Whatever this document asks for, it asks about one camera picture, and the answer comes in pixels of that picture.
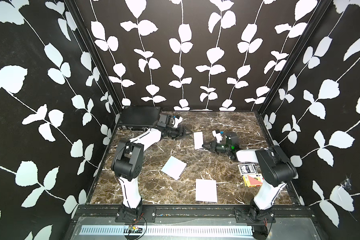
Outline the light blue square paper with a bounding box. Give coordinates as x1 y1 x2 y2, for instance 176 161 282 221
194 132 204 150

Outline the white square paper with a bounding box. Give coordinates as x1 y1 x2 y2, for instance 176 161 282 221
196 179 218 203

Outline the yellow red card box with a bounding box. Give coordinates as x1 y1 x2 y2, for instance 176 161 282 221
243 174 264 188

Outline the white perforated cable duct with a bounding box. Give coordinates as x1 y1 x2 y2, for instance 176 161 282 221
79 225 253 238

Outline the pale blue square paper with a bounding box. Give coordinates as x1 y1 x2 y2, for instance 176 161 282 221
161 156 187 180

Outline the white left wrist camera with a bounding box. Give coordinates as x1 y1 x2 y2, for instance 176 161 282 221
173 115 183 128

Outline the small circuit board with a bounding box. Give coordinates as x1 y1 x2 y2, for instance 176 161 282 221
125 226 144 235

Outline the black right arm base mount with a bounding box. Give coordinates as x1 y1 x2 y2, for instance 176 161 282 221
234 206 275 226

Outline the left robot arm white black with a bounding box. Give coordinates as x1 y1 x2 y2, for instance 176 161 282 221
111 107 193 215

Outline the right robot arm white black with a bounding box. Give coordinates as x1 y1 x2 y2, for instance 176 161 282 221
202 132 297 211

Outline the black aluminium briefcase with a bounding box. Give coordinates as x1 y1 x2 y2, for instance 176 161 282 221
117 106 162 131

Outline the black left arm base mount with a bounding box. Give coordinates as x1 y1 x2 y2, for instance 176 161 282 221
115 205 157 223

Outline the black playing card box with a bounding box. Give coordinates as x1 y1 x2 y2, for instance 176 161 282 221
238 164 257 176

